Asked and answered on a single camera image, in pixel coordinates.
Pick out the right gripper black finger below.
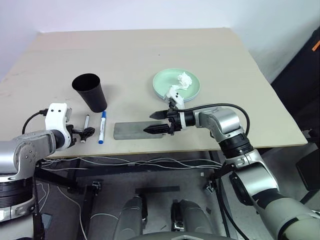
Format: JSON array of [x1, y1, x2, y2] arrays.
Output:
[[149, 110, 170, 120], [142, 123, 171, 135]]

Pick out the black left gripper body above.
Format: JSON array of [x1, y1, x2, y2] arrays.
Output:
[[65, 124, 79, 149]]

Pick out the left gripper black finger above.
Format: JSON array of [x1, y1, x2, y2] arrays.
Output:
[[74, 132, 93, 143], [72, 126, 96, 135]]

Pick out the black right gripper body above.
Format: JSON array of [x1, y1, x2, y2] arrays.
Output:
[[166, 107, 183, 136]]

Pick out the white marker with black cap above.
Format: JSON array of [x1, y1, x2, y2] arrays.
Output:
[[81, 114, 91, 144]]

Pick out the grey rectangular pad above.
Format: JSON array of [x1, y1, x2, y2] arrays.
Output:
[[113, 121, 167, 141]]

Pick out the green plastic plate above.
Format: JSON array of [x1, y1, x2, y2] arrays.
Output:
[[152, 68, 201, 100]]

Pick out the white tissue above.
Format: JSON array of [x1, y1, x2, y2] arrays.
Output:
[[171, 71, 193, 91]]

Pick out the blue whiteboard marker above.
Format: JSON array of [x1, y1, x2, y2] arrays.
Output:
[[97, 110, 108, 145]]

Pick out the black plastic cup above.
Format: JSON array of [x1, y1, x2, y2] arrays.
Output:
[[71, 72, 109, 113]]

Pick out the grey rounded robot leg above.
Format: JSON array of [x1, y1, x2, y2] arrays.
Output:
[[119, 195, 149, 240], [170, 199, 219, 240]]

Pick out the grey robot torso edge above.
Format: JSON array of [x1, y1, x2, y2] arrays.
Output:
[[129, 230, 237, 240]]

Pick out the large black bag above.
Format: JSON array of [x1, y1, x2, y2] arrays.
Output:
[[270, 29, 320, 131]]

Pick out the black box on floor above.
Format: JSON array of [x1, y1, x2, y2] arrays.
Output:
[[295, 149, 320, 200]]

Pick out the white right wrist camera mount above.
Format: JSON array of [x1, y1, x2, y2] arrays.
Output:
[[164, 84, 188, 130]]

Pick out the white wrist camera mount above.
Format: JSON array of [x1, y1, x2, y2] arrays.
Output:
[[164, 84, 188, 130], [44, 102, 74, 150]]

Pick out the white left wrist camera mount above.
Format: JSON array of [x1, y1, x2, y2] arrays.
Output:
[[44, 102, 74, 150]]

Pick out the white wires under table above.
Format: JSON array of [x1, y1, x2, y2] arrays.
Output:
[[36, 155, 224, 174]]

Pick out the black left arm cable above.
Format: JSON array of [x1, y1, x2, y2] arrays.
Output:
[[21, 108, 50, 136]]

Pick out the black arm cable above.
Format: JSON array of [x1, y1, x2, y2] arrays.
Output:
[[174, 102, 251, 138], [21, 108, 50, 136]]

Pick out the black metal table frame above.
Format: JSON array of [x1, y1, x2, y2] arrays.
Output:
[[34, 149, 227, 196]]

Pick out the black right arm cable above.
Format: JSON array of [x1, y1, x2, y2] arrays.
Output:
[[174, 102, 251, 138]]

